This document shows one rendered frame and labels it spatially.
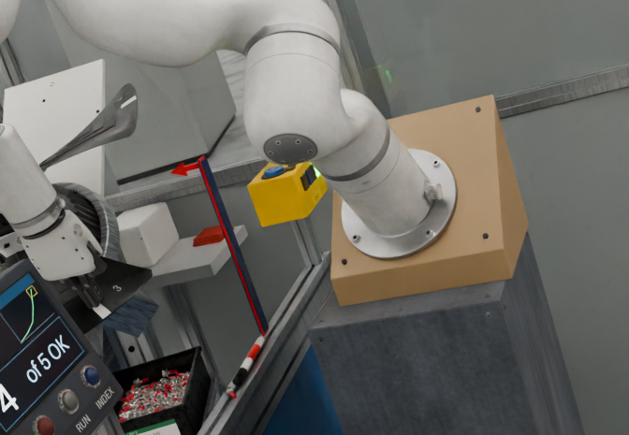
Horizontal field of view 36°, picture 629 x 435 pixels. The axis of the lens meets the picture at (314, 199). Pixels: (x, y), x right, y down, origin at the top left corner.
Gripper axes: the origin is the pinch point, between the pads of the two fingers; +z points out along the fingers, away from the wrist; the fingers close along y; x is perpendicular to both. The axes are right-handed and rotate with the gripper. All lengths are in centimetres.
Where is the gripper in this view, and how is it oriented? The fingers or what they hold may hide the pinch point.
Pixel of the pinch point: (91, 293)
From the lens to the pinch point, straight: 162.9
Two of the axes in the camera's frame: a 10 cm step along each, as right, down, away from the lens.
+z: 3.7, 7.7, 5.2
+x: -1.5, 6.0, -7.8
